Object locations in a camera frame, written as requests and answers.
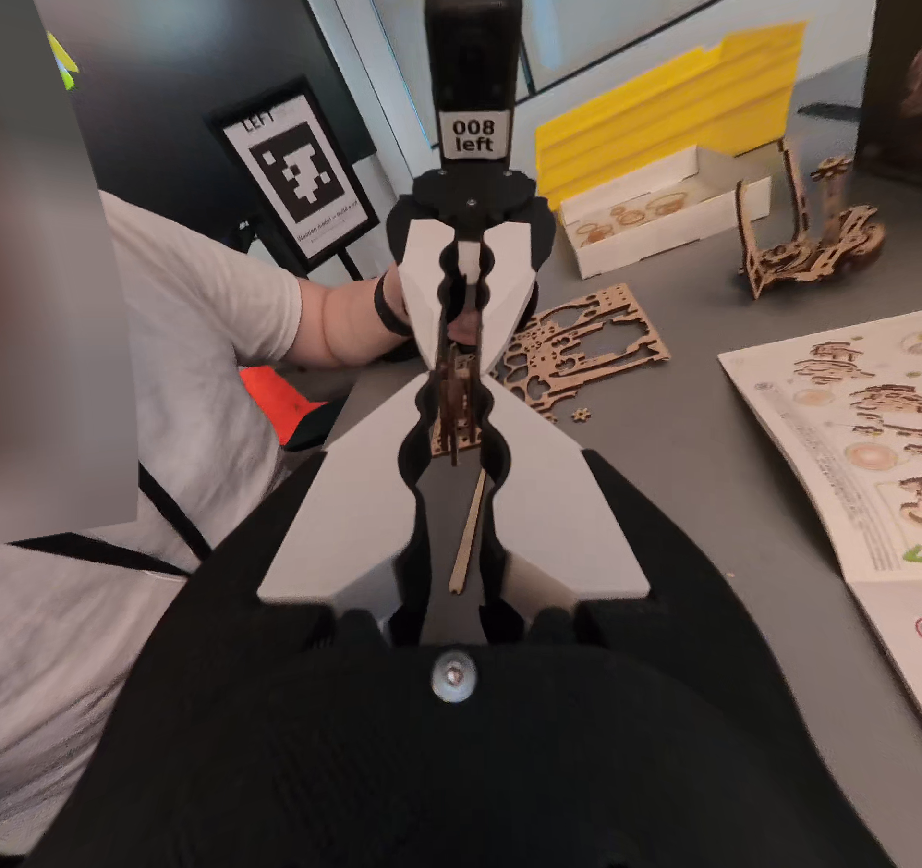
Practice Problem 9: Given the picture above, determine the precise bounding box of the open instruction booklet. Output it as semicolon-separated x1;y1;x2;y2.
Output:
718;311;922;714

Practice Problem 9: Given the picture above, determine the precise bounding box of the laser-cut wooden parts sheet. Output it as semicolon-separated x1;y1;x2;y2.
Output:
497;283;671;424

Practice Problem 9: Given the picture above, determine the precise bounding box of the pile of rubber bands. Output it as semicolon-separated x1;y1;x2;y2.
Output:
576;191;689;245

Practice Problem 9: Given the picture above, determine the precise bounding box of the black lanyard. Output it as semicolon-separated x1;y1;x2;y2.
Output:
7;461;213;579

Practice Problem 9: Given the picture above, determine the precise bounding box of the black sign stand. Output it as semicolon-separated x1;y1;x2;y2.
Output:
238;216;364;281

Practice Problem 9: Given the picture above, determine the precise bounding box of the person's left forearm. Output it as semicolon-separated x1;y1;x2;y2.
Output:
284;270;412;370

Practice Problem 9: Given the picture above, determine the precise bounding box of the orange cloth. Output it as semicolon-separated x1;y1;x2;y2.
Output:
238;366;328;447

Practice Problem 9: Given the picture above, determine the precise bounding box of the framed marker sign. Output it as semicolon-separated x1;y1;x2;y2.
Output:
205;75;381;272

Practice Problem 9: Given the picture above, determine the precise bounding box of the large black panel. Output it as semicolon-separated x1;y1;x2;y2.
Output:
14;0;377;249

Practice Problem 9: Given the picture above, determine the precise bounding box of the black model kit box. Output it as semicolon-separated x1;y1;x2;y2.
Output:
853;0;922;177

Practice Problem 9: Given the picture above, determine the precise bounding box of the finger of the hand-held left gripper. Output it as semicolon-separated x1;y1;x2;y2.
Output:
396;218;462;373
464;220;540;374

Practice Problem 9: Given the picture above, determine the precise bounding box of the white cardboard tray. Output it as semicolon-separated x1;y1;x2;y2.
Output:
558;145;775;280

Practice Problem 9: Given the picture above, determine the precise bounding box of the small wooden gear assembly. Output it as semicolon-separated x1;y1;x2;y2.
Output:
432;345;482;467

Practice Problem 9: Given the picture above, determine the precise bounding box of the yellow plastic bin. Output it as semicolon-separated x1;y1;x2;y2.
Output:
534;20;808;212

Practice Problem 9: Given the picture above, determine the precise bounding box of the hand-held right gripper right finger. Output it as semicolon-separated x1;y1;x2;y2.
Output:
477;377;651;644

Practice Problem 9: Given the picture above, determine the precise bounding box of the partly built wooden model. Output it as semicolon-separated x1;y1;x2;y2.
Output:
735;139;888;301

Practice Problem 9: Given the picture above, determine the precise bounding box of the black wrist strap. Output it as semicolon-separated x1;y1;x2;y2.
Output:
373;271;412;339

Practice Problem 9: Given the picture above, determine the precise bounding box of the thin wooden stick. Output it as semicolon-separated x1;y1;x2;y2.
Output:
448;468;488;594

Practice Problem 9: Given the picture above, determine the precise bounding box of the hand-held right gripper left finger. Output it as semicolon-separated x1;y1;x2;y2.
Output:
257;372;440;644

